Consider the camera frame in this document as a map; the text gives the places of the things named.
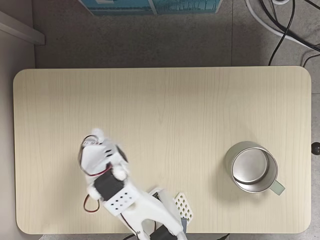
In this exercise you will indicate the grey steel cup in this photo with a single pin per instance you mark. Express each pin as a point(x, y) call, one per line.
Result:
point(250, 167)

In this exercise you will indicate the grey table clamp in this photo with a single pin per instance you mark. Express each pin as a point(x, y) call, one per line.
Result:
point(183, 225)

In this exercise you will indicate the white shelf board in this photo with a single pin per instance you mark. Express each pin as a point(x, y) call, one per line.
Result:
point(22, 28)

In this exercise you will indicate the blue printed box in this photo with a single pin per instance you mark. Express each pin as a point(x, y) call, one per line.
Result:
point(125, 7)

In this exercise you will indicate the black round knob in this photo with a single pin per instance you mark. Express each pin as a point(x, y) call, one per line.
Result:
point(316, 148)

